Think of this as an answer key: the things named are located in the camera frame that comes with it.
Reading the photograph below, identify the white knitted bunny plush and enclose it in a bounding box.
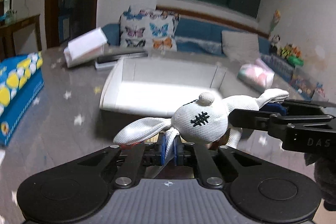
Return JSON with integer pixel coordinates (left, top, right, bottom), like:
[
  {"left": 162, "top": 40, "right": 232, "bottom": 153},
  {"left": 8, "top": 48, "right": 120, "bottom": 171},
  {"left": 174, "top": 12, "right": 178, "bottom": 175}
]
[{"left": 113, "top": 88, "right": 289, "bottom": 148}]

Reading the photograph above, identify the pink green tissue pack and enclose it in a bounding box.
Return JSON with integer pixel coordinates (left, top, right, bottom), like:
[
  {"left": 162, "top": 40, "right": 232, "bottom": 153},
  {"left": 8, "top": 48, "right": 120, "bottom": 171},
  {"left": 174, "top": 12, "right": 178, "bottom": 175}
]
[{"left": 238, "top": 58, "right": 275, "bottom": 92}]

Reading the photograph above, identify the pile of colourful toys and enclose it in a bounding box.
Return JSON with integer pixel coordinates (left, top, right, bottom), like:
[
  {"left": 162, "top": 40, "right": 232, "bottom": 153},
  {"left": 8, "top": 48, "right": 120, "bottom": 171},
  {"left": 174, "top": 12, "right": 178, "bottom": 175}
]
[{"left": 277, "top": 44, "right": 304, "bottom": 67}]

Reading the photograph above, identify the white storage box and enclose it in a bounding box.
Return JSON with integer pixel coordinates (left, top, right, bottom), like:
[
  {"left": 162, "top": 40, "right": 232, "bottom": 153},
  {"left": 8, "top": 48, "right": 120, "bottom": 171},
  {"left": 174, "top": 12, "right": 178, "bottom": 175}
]
[{"left": 100, "top": 57, "right": 227, "bottom": 118}]

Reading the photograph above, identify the panda plush toy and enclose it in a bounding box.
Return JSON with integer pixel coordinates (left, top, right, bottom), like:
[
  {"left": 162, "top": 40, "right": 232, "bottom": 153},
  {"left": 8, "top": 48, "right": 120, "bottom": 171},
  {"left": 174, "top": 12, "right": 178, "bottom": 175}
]
[{"left": 269, "top": 35, "right": 281, "bottom": 54}]

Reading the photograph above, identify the grey white cushion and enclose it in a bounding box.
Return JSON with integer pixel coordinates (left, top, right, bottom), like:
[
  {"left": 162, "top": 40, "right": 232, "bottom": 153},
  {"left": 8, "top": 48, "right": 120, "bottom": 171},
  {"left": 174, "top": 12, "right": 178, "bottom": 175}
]
[{"left": 222, "top": 30, "right": 260, "bottom": 63}]

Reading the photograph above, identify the blue sofa bench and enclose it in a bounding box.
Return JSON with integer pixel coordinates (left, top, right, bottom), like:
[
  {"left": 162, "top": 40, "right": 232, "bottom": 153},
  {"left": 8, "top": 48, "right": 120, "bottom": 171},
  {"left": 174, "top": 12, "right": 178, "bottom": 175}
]
[{"left": 102, "top": 18, "right": 270, "bottom": 56}]

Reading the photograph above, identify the black and silver flat box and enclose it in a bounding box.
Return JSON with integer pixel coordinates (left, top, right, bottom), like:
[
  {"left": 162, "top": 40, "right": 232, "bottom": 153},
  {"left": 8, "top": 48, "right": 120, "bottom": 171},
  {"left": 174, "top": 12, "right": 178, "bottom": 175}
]
[{"left": 94, "top": 52, "right": 148, "bottom": 71}]

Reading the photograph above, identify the butterfly print pillow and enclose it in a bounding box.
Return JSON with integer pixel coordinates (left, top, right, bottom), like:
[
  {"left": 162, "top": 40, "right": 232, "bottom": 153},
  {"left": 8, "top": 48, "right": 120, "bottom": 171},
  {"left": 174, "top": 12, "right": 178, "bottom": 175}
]
[{"left": 120, "top": 7, "right": 180, "bottom": 52}]

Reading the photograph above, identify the white paper tissue bag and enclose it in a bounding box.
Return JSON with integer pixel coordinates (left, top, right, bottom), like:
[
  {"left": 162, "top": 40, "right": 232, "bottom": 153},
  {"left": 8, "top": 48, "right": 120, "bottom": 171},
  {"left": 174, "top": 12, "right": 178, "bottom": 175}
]
[{"left": 63, "top": 27, "right": 108, "bottom": 68}]

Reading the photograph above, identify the blue yellow patterned box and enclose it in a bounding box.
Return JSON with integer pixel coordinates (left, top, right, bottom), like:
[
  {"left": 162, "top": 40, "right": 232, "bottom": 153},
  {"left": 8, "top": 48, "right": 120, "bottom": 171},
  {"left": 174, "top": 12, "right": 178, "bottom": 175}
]
[{"left": 0, "top": 52, "right": 44, "bottom": 146}]

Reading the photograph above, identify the wooden side table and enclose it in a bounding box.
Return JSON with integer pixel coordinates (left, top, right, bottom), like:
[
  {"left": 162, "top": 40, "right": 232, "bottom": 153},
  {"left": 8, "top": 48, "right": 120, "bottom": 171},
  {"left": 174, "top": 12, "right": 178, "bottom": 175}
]
[{"left": 1, "top": 14, "right": 42, "bottom": 61}]

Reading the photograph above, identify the flower decoration on wall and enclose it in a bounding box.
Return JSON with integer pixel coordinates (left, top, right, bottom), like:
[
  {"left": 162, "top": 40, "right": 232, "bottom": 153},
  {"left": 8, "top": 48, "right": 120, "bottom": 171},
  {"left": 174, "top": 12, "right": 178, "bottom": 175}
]
[{"left": 269, "top": 10, "right": 281, "bottom": 33}]

